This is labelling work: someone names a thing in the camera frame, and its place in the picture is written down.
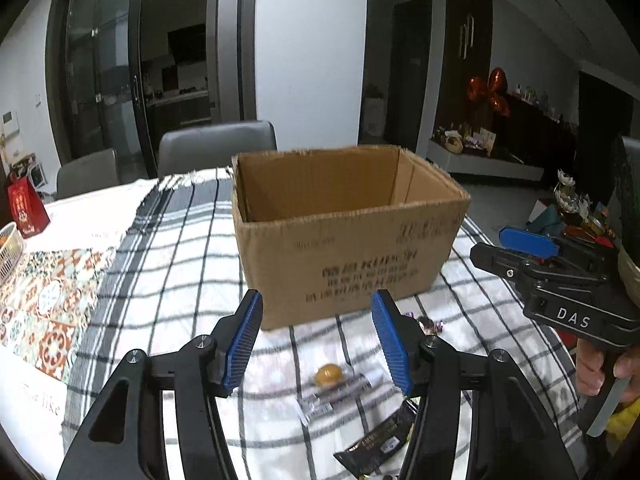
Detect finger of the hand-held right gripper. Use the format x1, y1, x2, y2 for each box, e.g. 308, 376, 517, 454
499, 226, 615, 273
470, 242, 611, 293

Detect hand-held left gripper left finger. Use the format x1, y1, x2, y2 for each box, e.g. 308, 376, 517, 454
56, 290, 263, 480

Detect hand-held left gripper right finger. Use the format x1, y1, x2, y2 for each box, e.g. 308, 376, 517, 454
371, 289, 575, 480

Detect brown twist candy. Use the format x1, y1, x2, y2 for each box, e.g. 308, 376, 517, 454
407, 312, 445, 336

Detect yellow ball candy clear wrapper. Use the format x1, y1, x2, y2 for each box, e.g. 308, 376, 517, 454
295, 363, 373, 426

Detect brown cardboard box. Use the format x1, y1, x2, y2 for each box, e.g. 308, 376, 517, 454
231, 145, 472, 331

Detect black gold snack bar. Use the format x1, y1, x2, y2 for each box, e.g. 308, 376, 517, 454
333, 400, 421, 478

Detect person's right hand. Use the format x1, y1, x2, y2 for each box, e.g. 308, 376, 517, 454
575, 337, 640, 397

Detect green cloth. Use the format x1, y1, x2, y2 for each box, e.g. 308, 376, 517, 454
527, 205, 563, 236

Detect lotus flower ornament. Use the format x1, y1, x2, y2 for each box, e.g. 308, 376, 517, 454
555, 170, 591, 216

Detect white low cabinet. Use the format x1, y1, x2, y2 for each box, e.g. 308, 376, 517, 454
427, 137, 545, 183

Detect grey white plaid tablecloth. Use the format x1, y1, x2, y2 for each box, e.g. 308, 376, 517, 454
60, 167, 591, 480

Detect yellow garment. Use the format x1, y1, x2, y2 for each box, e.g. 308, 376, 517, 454
605, 400, 640, 456

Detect red foil balloons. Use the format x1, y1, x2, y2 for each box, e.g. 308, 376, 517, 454
467, 67, 512, 117

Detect white paper bag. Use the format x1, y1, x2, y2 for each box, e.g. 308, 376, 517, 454
361, 97, 386, 137

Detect tall dark cabinet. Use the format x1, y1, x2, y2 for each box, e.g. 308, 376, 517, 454
440, 0, 493, 136

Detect grey dining chair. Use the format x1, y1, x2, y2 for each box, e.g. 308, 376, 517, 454
56, 149, 121, 201
157, 121, 277, 178

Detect patterned table runner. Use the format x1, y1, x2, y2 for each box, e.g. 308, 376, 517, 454
0, 247, 118, 381

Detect white printed tablecloth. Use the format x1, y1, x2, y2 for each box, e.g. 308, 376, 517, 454
0, 180, 166, 480

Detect dark room door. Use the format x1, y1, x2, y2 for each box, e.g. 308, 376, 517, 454
392, 0, 433, 151

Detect white woven basket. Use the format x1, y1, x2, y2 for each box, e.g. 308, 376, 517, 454
0, 222, 26, 281

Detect red gift bag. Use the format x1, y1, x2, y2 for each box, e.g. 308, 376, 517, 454
7, 177, 51, 239

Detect sliding glass door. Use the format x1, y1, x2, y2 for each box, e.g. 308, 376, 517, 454
47, 0, 258, 166

